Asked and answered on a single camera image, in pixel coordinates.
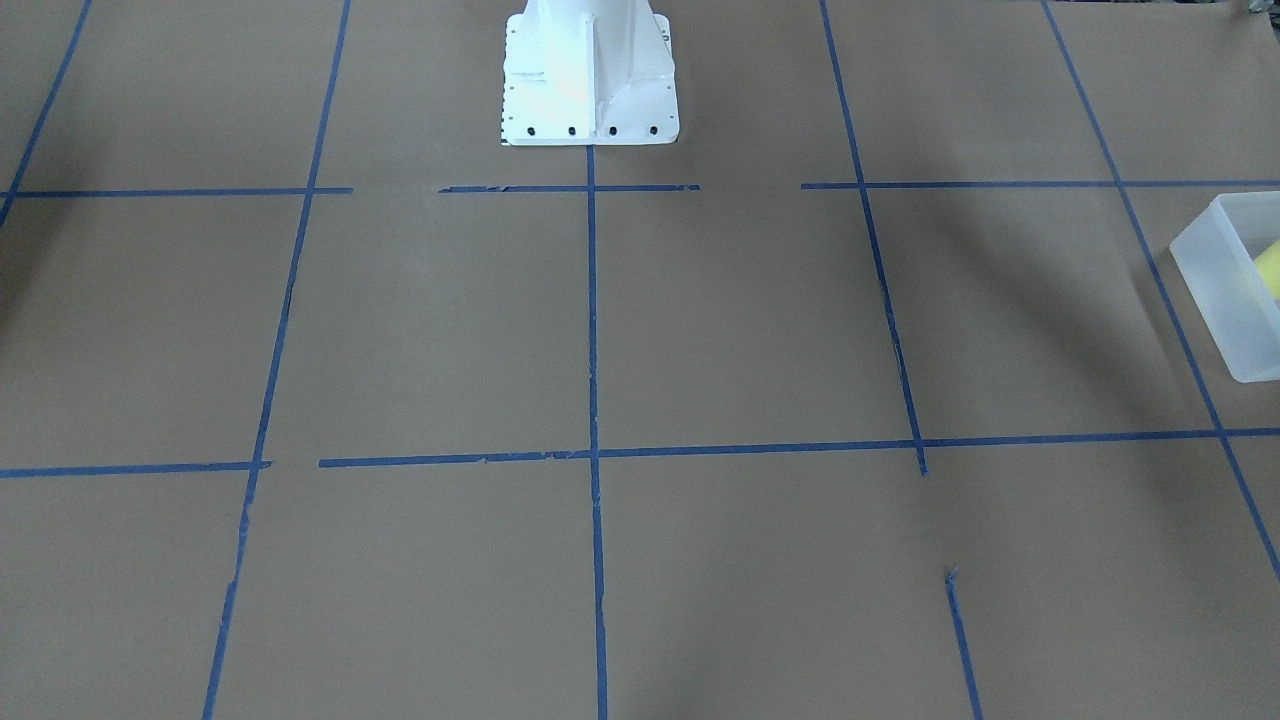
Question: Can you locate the clear white plastic box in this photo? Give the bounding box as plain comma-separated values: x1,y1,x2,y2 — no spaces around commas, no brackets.
1170,191,1279,383

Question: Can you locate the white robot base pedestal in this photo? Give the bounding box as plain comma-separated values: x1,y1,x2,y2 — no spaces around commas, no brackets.
500,1,681,147

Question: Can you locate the yellow plastic cup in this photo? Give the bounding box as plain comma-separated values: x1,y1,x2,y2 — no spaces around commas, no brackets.
1254,240,1280,302

